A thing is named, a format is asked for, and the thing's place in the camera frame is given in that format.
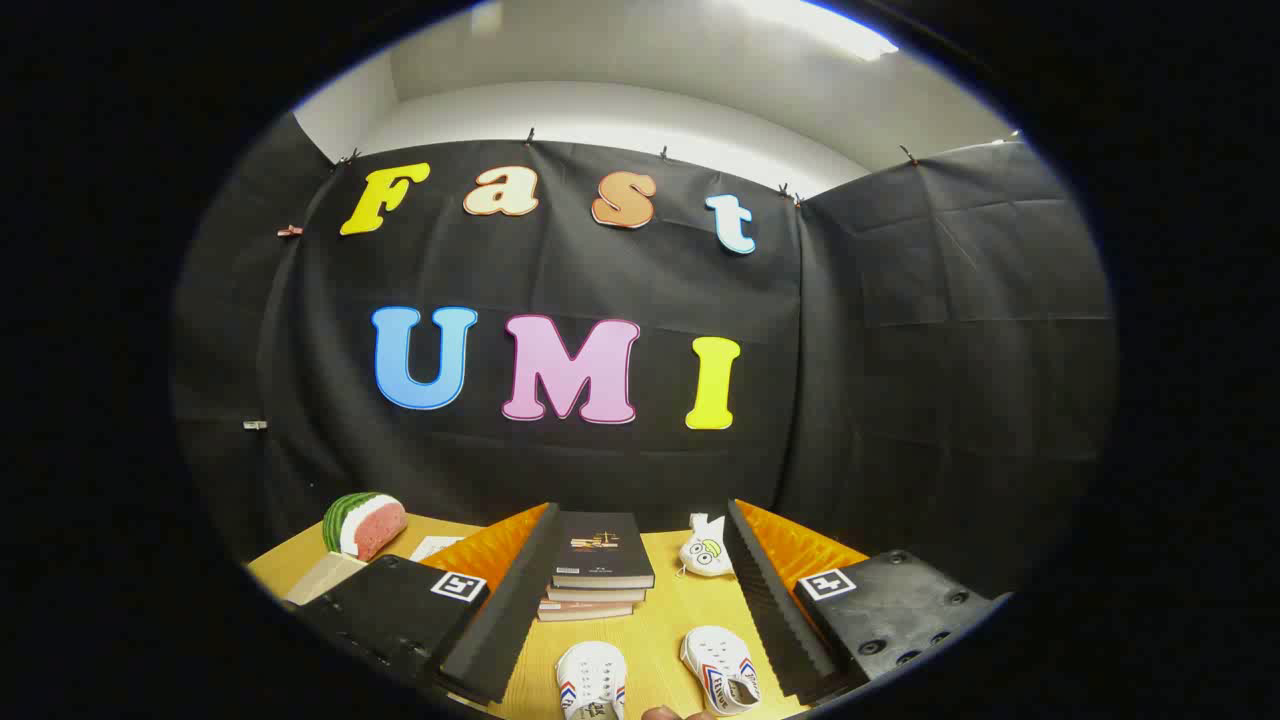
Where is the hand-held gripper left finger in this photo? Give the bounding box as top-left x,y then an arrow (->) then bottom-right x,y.
298,503 -> 561,706

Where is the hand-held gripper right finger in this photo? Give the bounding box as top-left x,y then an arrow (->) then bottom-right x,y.
725,498 -> 1013,706

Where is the white shoe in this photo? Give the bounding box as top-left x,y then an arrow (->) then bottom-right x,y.
555,641 -> 629,720
680,626 -> 763,717

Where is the reddish brown cover book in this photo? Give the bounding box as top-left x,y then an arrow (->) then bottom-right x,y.
537,599 -> 635,624

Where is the white plush pouch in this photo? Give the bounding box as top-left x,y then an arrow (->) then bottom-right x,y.
677,512 -> 737,580

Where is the black cover book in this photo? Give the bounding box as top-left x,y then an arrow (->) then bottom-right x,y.
550,511 -> 657,590

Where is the watermelon slice toy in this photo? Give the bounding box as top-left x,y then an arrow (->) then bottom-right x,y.
322,491 -> 409,563

